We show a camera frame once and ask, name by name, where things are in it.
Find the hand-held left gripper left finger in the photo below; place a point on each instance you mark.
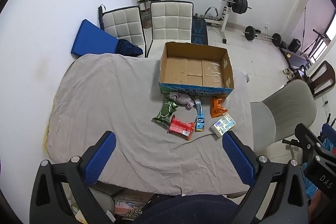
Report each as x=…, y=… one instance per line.
x=101, y=158

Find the black weight bench pad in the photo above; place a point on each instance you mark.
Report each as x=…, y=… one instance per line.
x=199, y=31

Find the black speaker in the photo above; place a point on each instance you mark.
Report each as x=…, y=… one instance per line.
x=295, y=46

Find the short barbell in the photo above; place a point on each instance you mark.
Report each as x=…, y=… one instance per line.
x=250, y=33

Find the person's navy clothing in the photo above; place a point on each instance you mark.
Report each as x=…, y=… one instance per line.
x=191, y=209

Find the red snack packet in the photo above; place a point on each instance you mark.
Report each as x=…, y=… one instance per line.
x=179, y=127

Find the cardboard box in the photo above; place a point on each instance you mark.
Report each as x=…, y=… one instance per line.
x=194, y=71

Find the white quilted chair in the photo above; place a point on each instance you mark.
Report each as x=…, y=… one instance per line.
x=170, y=22
x=122, y=23

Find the blue foam mat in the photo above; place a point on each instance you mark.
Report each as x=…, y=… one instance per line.
x=92, y=40

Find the white blue tissue pack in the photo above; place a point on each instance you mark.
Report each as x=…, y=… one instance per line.
x=223, y=124

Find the printed cloth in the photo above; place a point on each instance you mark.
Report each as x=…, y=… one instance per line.
x=130, y=208

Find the green snack packet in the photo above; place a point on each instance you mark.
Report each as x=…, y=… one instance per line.
x=165, y=112

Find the brown wooden chair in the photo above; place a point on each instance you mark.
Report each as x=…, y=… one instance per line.
x=323, y=74

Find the white barbell rack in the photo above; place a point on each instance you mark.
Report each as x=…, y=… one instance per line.
x=227, y=16

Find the orange snack packet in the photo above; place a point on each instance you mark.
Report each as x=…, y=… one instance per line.
x=217, y=108

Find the pair of light shoes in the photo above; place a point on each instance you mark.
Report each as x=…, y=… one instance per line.
x=288, y=74

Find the treadmill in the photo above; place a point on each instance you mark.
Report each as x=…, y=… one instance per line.
x=295, y=57

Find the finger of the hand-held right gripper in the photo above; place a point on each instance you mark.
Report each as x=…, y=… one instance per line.
x=331, y=130
x=305, y=136

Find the black weight plates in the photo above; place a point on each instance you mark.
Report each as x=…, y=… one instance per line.
x=284, y=45

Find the light blue cloth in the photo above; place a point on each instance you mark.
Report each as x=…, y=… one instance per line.
x=309, y=182

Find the dark blue garment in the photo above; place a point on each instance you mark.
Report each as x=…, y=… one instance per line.
x=128, y=48

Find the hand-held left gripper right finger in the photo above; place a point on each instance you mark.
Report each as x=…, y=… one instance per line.
x=237, y=158

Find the grey plastic chair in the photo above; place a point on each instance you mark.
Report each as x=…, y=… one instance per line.
x=288, y=108

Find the pinkish grey sock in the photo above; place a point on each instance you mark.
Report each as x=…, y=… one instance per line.
x=181, y=98

